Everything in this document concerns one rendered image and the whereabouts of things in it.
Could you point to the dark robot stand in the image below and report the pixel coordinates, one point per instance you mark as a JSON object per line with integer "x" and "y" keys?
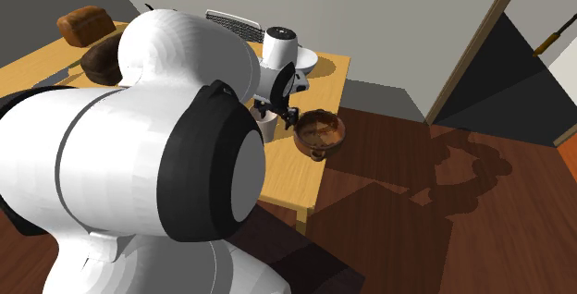
{"x": 311, "y": 261}

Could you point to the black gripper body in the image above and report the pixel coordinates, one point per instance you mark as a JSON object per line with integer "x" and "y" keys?
{"x": 272, "y": 107}

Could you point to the wooden door frame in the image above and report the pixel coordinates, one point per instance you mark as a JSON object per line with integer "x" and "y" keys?
{"x": 473, "y": 45}

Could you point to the white cup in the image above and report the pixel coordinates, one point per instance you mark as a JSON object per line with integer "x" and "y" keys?
{"x": 268, "y": 128}

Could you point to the black and yellow rod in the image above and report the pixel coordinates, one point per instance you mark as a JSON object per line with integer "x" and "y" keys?
{"x": 552, "y": 38}

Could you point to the light brown bread loaf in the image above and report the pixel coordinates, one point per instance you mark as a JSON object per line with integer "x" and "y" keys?
{"x": 85, "y": 26}

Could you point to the white bowl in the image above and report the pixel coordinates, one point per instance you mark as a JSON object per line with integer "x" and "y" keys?
{"x": 307, "y": 61}

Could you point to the grey kitchen knife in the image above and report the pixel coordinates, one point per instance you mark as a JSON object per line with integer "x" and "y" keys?
{"x": 52, "y": 79}

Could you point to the grey keyboard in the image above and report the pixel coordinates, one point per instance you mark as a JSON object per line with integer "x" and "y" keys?
{"x": 239, "y": 26}

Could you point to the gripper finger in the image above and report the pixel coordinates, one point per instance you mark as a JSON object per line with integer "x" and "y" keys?
{"x": 261, "y": 112}
{"x": 291, "y": 117}

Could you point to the dark brown bread loaf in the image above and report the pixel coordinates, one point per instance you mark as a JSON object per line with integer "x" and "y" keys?
{"x": 104, "y": 63}

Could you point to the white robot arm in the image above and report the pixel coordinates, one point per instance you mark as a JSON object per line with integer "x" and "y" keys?
{"x": 135, "y": 149}

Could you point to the wooden table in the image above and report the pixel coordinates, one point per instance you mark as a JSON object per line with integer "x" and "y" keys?
{"x": 293, "y": 176}

